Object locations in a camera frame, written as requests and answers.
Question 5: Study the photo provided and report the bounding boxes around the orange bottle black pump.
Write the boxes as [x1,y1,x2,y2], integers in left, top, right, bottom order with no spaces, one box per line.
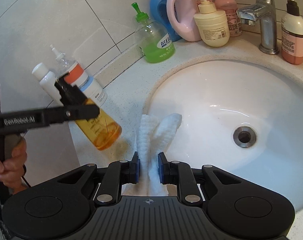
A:
[75,98,122,151]

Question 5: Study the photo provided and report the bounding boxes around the white cloth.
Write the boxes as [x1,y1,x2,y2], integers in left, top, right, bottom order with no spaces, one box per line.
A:
[122,113,182,197]

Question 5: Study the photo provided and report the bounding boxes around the left hand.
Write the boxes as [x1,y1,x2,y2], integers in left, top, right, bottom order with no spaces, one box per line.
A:
[0,138,27,194]

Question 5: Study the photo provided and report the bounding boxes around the clear bottle orange label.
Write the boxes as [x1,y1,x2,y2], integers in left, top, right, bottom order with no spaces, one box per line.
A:
[50,44,89,88]

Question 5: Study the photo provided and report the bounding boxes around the white jar blue lid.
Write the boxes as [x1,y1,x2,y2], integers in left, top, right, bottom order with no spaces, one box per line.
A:
[80,76,108,107]

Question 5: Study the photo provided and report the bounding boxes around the tall white bottle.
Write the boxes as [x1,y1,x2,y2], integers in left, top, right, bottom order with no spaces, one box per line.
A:
[32,62,63,106]

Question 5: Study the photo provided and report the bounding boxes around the sink drain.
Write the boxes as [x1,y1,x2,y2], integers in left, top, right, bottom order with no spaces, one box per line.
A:
[233,126,257,148]

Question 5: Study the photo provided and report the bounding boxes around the white sink basin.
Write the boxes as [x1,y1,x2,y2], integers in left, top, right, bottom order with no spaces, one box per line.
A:
[148,61,303,210]

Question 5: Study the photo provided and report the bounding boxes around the green soap pump bottle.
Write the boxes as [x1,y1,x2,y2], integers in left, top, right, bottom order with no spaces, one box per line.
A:
[132,2,175,63]

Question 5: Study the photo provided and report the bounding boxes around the blue detergent bottle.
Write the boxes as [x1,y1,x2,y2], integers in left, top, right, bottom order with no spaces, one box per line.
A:
[149,0,181,42]

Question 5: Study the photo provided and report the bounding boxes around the pink detergent pump bottle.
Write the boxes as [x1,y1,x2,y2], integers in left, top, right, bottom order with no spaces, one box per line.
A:
[166,0,201,42]

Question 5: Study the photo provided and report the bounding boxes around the cream pump bottle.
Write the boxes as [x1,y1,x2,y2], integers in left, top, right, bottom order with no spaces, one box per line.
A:
[193,0,230,47]

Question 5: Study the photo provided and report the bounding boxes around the small pink pump bottle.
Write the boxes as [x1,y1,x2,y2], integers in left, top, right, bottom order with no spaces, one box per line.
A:
[214,0,242,37]

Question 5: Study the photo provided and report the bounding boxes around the white pink lotion bottle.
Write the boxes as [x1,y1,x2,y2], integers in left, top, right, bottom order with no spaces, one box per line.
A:
[282,0,303,65]

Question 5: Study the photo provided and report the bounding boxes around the chrome faucet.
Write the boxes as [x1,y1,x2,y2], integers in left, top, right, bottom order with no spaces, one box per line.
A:
[237,0,279,55]

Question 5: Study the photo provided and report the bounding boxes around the black cable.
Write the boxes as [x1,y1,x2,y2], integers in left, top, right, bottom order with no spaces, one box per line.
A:
[21,164,32,188]

